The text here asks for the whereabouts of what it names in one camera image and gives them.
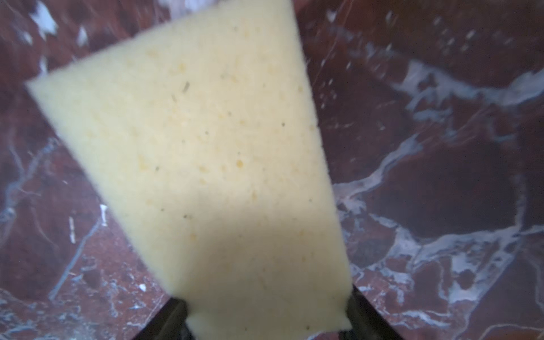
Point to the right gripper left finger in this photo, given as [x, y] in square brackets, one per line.
[168, 323]

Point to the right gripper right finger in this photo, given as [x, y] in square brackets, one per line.
[366, 322]

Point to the yellow rectangular sponge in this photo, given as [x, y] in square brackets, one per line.
[201, 137]

